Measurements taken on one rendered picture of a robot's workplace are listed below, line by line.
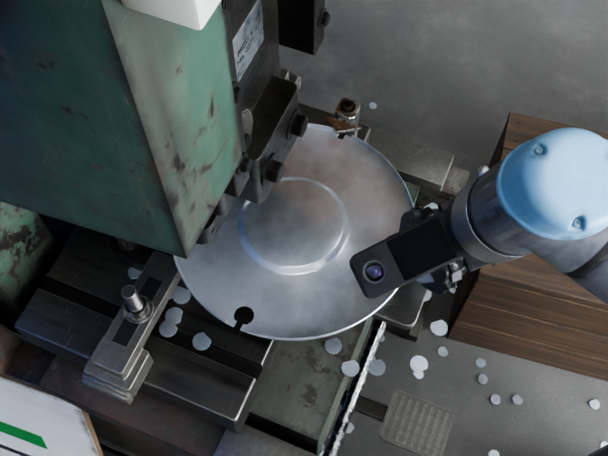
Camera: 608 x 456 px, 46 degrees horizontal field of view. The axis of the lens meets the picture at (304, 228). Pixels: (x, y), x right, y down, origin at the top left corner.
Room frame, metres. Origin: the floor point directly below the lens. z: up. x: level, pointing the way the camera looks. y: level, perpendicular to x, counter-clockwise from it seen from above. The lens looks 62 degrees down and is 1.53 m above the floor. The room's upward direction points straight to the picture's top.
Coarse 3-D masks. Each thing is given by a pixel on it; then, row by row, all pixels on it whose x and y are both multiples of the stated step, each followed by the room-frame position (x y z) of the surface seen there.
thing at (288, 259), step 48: (288, 192) 0.45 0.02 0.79; (336, 192) 0.45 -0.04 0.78; (384, 192) 0.45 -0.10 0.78; (240, 240) 0.38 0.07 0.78; (288, 240) 0.38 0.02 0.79; (336, 240) 0.38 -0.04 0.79; (192, 288) 0.32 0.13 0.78; (240, 288) 0.32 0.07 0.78; (288, 288) 0.32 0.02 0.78; (336, 288) 0.32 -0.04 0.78; (288, 336) 0.27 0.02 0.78
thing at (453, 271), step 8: (424, 208) 0.34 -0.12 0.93; (440, 208) 0.34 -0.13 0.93; (448, 208) 0.31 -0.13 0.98; (416, 216) 0.34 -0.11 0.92; (424, 216) 0.33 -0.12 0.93; (448, 216) 0.30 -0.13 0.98; (448, 224) 0.30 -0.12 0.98; (448, 232) 0.29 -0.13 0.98; (456, 240) 0.28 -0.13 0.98; (456, 248) 0.28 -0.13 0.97; (464, 256) 0.27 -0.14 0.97; (448, 264) 0.29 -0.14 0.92; (456, 264) 0.29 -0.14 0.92; (464, 264) 0.29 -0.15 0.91; (472, 264) 0.29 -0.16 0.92; (480, 264) 0.29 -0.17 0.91; (432, 272) 0.30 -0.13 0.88; (440, 272) 0.29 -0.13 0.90; (448, 272) 0.28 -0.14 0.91; (456, 272) 0.28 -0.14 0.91; (464, 272) 0.29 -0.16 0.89; (440, 280) 0.29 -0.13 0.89; (456, 280) 0.28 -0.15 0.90
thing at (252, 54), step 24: (240, 0) 0.42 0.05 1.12; (264, 0) 0.46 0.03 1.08; (240, 24) 0.42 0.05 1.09; (264, 24) 0.46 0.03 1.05; (240, 48) 0.41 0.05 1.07; (264, 48) 0.46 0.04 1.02; (240, 72) 0.41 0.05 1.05; (264, 72) 0.45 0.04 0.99; (264, 96) 0.44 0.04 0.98; (288, 96) 0.44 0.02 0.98; (264, 120) 0.41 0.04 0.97; (288, 120) 0.43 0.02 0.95; (264, 144) 0.38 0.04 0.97; (288, 144) 0.43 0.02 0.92; (264, 168) 0.37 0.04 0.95; (264, 192) 0.37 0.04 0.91
